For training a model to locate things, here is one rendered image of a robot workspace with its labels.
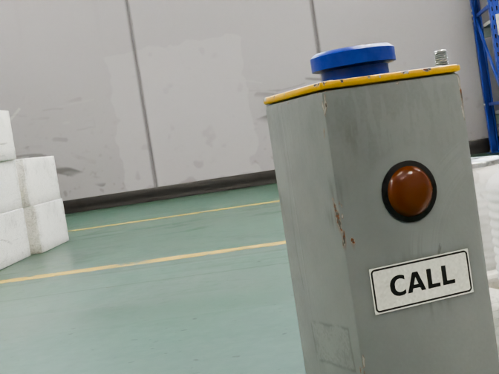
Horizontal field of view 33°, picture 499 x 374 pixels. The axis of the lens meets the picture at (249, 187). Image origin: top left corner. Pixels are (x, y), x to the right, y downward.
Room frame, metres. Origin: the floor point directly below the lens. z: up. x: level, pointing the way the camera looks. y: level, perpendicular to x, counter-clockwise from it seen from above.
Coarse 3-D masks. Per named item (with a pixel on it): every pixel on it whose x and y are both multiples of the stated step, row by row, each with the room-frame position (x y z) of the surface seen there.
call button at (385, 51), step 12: (348, 48) 0.39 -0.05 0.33; (360, 48) 0.38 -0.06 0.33; (372, 48) 0.39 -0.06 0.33; (384, 48) 0.39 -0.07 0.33; (312, 60) 0.40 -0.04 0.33; (324, 60) 0.39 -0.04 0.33; (336, 60) 0.39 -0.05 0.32; (348, 60) 0.39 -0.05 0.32; (360, 60) 0.38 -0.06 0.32; (372, 60) 0.39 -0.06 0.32; (384, 60) 0.39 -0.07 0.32; (312, 72) 0.40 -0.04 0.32; (324, 72) 0.40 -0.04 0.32; (336, 72) 0.39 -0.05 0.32; (348, 72) 0.39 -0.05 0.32; (360, 72) 0.39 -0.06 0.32; (372, 72) 0.39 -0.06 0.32; (384, 72) 0.39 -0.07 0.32
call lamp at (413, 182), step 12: (408, 168) 0.37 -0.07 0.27; (420, 168) 0.37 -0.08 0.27; (396, 180) 0.37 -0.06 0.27; (408, 180) 0.37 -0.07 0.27; (420, 180) 0.37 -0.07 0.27; (396, 192) 0.37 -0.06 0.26; (408, 192) 0.37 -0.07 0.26; (420, 192) 0.37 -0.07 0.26; (432, 192) 0.37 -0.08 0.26; (396, 204) 0.37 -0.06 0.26; (408, 204) 0.37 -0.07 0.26; (420, 204) 0.37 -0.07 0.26; (408, 216) 0.37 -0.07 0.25
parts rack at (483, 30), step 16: (496, 0) 4.70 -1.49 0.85; (480, 16) 5.24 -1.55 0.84; (496, 16) 4.69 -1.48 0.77; (480, 32) 5.15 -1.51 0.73; (496, 32) 4.70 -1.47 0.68; (480, 48) 5.27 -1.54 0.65; (496, 48) 4.70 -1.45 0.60; (480, 64) 5.24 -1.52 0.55; (496, 64) 4.73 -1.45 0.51; (480, 80) 5.29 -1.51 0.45; (496, 80) 4.85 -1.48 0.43; (496, 112) 5.22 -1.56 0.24; (496, 128) 5.24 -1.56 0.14; (496, 144) 5.26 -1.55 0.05
